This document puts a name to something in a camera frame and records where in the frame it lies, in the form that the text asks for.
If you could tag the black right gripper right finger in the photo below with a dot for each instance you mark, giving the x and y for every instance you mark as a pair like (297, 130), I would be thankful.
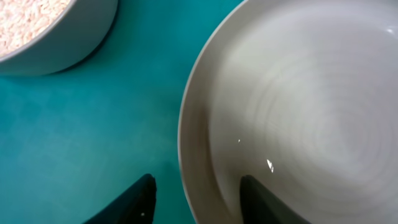
(260, 206)

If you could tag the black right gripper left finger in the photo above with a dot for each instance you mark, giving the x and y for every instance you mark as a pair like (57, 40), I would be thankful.
(135, 205)

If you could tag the white round plate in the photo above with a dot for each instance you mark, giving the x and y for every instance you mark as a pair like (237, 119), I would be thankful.
(301, 95)

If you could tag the teal plastic tray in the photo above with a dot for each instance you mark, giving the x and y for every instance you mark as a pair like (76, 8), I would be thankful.
(73, 141)

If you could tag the grey bowl of rice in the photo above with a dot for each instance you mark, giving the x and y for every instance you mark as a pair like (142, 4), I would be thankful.
(74, 34)

